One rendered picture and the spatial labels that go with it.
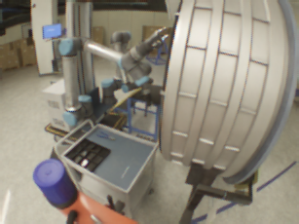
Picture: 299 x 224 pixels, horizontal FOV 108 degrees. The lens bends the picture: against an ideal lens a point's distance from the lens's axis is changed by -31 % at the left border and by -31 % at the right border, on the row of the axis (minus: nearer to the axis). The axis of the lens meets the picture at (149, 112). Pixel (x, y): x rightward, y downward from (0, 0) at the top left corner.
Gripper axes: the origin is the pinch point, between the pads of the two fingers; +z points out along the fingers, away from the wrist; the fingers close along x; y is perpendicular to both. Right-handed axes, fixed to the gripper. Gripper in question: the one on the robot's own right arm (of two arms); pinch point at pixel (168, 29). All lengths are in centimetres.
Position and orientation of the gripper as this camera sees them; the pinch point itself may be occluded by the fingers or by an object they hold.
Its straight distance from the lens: 89.9
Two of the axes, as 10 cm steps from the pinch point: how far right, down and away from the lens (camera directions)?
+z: 7.5, -3.2, -5.8
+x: -6.6, -4.0, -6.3
